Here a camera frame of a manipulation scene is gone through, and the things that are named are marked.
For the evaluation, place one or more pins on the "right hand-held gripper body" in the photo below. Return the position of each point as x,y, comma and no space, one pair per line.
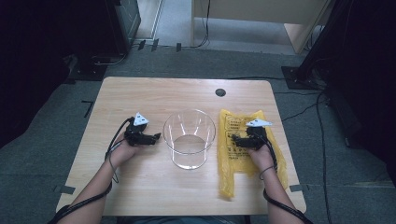
257,138

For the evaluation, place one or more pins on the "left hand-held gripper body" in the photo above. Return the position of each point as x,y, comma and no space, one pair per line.
137,133

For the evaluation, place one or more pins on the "yellow plastic bag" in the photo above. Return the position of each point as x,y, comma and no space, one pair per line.
236,161

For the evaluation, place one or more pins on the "person's right hand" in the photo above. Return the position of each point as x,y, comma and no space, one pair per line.
263,157

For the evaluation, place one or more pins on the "person's left hand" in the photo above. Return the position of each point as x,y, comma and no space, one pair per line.
124,152

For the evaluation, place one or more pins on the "grey wrist band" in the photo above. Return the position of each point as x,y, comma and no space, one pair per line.
264,170

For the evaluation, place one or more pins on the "black round table grommet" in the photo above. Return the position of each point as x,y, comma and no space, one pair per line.
220,92

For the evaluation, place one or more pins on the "black angled floor tape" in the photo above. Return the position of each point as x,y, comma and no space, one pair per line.
88,107

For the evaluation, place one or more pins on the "black floor plate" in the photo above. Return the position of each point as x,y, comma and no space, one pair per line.
88,73

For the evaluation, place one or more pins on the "black cabinet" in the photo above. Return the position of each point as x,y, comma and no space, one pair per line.
124,25

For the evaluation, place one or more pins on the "beige wooden furniture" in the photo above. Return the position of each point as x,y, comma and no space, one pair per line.
264,11

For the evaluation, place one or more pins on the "black stand base plate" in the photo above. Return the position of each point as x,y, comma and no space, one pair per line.
294,77

